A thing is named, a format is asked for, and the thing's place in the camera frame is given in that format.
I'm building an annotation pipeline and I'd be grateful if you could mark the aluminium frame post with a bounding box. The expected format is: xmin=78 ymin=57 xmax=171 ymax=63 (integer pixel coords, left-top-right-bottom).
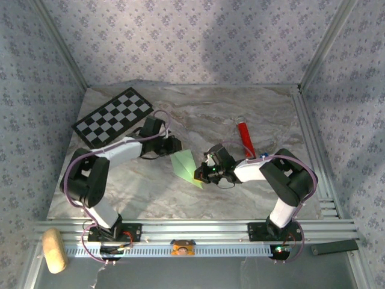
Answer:
xmin=299 ymin=0 xmax=360 ymax=91
xmin=29 ymin=0 xmax=91 ymax=90

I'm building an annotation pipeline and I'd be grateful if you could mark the aluminium side rail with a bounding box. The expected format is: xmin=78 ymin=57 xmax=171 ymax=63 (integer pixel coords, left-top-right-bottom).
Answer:
xmin=291 ymin=92 xmax=343 ymax=220

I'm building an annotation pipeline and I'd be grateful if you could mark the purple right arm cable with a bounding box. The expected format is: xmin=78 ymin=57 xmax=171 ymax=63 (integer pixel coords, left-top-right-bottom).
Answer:
xmin=222 ymin=140 xmax=319 ymax=265

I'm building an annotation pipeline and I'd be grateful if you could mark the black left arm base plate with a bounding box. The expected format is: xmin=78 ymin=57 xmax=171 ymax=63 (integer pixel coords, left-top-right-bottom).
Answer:
xmin=87 ymin=222 xmax=143 ymax=243

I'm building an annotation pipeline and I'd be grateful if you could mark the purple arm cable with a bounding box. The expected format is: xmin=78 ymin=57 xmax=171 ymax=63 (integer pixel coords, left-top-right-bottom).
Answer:
xmin=61 ymin=110 xmax=173 ymax=266
xmin=222 ymin=140 xmax=319 ymax=265

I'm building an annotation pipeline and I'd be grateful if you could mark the orange cartoon figure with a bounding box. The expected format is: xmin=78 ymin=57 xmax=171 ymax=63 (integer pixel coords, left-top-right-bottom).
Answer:
xmin=170 ymin=239 xmax=196 ymax=257

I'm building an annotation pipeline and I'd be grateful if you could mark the tan cork block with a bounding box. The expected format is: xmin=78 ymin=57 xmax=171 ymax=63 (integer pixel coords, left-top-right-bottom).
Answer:
xmin=41 ymin=228 xmax=68 ymax=275

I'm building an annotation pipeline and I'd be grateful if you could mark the black and white checkerboard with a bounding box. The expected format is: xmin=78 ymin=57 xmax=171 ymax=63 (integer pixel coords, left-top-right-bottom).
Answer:
xmin=71 ymin=87 xmax=155 ymax=151

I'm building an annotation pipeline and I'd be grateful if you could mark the long aluminium mounting rail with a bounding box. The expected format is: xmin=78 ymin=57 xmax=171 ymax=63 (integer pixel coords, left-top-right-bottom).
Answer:
xmin=32 ymin=219 xmax=360 ymax=244

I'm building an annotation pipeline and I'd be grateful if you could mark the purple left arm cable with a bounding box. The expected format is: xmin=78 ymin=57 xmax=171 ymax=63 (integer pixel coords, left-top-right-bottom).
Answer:
xmin=61 ymin=110 xmax=173 ymax=266

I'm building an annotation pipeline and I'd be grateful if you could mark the red glitter tube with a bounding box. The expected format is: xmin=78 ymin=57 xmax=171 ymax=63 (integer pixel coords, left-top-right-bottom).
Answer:
xmin=235 ymin=116 xmax=257 ymax=159

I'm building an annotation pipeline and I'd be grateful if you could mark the white slotted cable duct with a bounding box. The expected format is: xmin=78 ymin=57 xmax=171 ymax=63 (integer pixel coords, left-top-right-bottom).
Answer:
xmin=64 ymin=244 xmax=273 ymax=258

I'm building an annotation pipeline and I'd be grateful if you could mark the flat black bar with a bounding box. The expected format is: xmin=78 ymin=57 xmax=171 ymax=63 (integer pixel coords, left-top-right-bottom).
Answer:
xmin=310 ymin=239 xmax=360 ymax=256

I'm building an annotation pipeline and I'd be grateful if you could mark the light green paper sheet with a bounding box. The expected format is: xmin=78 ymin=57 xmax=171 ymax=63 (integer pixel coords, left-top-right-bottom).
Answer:
xmin=170 ymin=149 xmax=205 ymax=190

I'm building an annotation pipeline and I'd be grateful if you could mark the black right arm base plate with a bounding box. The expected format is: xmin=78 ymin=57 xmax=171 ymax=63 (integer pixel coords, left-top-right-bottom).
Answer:
xmin=247 ymin=222 xmax=303 ymax=243

